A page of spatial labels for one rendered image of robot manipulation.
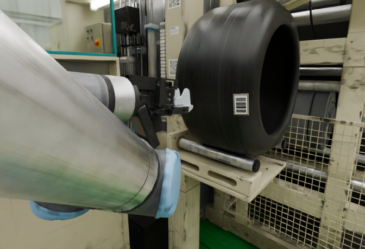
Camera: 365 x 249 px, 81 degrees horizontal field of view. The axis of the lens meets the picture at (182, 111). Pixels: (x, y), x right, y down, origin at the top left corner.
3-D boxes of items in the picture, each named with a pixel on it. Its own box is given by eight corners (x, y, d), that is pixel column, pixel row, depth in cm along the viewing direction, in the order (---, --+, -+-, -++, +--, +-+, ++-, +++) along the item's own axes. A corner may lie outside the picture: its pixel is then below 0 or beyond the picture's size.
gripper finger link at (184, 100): (202, 89, 56) (178, 87, 49) (200, 112, 56) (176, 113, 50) (193, 88, 58) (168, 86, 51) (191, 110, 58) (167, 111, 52)
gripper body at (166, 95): (181, 80, 48) (137, 74, 39) (178, 117, 49) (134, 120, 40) (158, 79, 53) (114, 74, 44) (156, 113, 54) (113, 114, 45)
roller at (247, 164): (184, 143, 96) (178, 149, 94) (182, 135, 94) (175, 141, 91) (260, 166, 73) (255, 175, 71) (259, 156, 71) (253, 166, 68)
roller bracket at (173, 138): (167, 155, 92) (166, 133, 90) (218, 134, 121) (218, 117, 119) (172, 157, 90) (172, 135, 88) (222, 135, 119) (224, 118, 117)
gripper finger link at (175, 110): (193, 107, 52) (167, 107, 45) (193, 113, 52) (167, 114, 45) (179, 105, 55) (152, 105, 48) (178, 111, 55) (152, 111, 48)
